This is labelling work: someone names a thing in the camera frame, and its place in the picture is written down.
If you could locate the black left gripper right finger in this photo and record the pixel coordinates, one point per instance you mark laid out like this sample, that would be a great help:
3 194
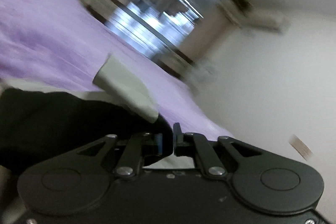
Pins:
261 179

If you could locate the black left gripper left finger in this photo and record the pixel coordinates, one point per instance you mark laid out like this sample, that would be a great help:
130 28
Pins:
76 181

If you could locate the grey and black garment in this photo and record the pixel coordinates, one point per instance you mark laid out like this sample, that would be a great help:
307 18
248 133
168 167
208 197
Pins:
38 125

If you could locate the purple duvet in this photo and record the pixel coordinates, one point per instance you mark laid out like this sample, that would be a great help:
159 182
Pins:
58 43

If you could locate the beige striped right curtain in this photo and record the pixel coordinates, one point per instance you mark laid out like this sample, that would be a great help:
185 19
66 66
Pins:
198 42

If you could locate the window with bars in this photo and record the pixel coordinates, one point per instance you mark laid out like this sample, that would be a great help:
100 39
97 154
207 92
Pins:
153 27

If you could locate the beige wall socket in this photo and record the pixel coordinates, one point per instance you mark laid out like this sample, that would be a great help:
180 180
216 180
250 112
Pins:
302 149

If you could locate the white wall air conditioner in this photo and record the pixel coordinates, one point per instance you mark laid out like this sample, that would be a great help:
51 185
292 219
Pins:
244 14

